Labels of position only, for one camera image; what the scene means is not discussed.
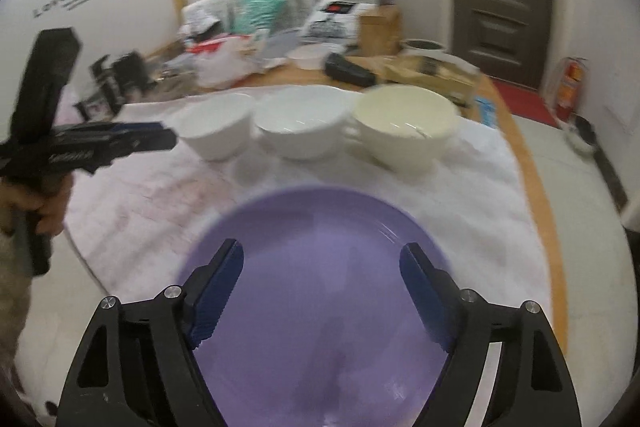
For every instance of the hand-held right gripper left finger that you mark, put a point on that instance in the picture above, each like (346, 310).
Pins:
(220, 292)

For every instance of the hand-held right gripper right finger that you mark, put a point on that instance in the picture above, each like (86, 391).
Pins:
(425, 297)

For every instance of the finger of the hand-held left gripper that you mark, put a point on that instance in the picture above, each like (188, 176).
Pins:
(155, 142)
(140, 127)

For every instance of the small white bowl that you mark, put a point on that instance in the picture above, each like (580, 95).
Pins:
(215, 137)

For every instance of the purple plate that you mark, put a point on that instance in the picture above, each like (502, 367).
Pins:
(320, 307)

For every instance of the wide white bowl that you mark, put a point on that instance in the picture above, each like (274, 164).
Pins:
(300, 137)

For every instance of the cream bowl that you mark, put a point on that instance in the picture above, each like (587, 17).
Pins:
(400, 147)

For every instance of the person's left forearm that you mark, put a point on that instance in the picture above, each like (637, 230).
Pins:
(7, 287)

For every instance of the person's left hand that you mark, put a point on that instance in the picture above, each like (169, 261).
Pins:
(55, 212)

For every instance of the black device clutter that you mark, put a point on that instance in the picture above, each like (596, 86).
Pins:
(120, 82)

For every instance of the white fluffy mat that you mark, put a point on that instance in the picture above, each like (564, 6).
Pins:
(150, 217)

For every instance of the white plastic bag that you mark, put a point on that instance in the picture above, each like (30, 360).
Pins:
(225, 62)

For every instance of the grey cloth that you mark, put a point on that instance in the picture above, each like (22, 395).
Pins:
(282, 44)

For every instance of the teal patterned pillow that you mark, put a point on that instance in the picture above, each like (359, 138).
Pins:
(260, 7)

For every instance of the shallow white bowl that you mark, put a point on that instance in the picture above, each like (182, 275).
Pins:
(315, 57)

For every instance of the blue packet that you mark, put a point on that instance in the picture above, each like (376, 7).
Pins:
(486, 112)

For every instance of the black and white printed pillow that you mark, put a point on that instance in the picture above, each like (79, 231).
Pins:
(330, 22)

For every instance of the red doormat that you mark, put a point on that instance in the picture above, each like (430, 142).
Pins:
(520, 99)

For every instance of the flat cardboard tray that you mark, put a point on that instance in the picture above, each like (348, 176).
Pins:
(435, 77)

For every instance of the black and white floor object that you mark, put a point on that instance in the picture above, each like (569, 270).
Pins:
(582, 134)

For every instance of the dark rimmed white bowl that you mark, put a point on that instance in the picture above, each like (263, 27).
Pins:
(422, 47)

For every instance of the cardboard box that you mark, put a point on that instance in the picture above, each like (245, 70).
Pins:
(380, 32)

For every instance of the red fire extinguisher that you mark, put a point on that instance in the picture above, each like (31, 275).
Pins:
(570, 92)

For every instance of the black wall lettering decal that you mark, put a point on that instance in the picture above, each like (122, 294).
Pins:
(65, 2)

